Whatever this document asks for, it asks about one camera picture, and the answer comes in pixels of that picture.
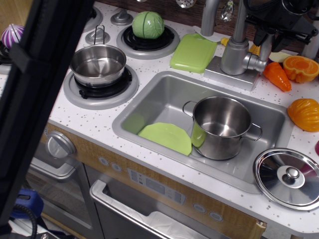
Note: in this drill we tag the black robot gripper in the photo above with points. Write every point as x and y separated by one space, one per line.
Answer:
284 19

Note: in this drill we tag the silver faucet lever handle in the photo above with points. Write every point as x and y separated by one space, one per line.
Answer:
261 56

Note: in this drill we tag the yellow toy corn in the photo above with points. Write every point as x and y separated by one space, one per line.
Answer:
255 49

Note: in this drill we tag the purple toy eggplant slice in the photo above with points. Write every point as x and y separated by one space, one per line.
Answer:
278 57

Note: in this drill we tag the orange toy carrot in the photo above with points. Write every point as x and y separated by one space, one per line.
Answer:
277 76

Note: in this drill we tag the silver toy faucet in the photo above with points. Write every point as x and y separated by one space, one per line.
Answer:
237 67

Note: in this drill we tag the orange toy pepper half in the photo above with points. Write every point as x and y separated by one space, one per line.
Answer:
300 69

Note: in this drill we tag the hanging silver utensil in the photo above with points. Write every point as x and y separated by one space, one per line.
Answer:
227 11

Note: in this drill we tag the green plastic cutting board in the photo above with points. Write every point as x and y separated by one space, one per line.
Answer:
193 53

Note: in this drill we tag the orange toy pumpkin half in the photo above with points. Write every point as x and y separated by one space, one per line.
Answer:
305 114

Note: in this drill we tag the hanging slotted spoon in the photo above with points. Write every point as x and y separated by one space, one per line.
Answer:
186 3

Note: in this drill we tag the tall stainless steel pot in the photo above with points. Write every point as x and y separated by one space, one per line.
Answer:
220 124

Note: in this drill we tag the magenta toy at edge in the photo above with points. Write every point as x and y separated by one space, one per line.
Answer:
317 148

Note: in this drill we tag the green toy cabbage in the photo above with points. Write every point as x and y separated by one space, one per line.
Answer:
148 25

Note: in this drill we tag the grey toy sink basin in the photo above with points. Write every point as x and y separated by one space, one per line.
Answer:
170 97

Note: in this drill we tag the back stove burner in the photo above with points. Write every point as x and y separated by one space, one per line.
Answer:
147 49

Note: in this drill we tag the stove burner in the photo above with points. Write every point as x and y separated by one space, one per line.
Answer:
147 49
101 98
94 19

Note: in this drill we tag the green plastic plate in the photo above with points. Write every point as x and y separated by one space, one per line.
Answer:
168 135

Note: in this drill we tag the stainless steel pot lid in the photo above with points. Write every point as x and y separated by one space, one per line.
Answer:
288 178

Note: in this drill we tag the silver stove knob back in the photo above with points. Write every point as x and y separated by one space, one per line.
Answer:
122 18

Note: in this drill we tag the silver stove knob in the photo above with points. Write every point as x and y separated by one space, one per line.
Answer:
98 36
122 18

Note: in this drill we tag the far left stove burner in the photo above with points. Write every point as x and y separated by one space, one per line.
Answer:
94 19

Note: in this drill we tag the front stove burner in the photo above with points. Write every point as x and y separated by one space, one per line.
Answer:
101 98

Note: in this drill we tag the small stainless steel saucepan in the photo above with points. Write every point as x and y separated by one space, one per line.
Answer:
98 65

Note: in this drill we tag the silver stove knob middle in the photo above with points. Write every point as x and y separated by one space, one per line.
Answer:
98 36

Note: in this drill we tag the silver oven dial knob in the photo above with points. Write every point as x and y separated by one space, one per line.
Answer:
58 145

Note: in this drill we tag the purple striped toy onion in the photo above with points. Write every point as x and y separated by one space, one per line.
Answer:
12 34

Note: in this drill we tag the silver dishwasher door handle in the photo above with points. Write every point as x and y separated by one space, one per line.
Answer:
154 226

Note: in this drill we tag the black camera mount frame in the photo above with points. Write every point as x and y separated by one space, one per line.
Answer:
40 62

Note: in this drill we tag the silver oven door handle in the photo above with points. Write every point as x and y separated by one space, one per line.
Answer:
62 174

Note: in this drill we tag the blue clamp with cable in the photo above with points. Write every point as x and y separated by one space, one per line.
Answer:
28 205

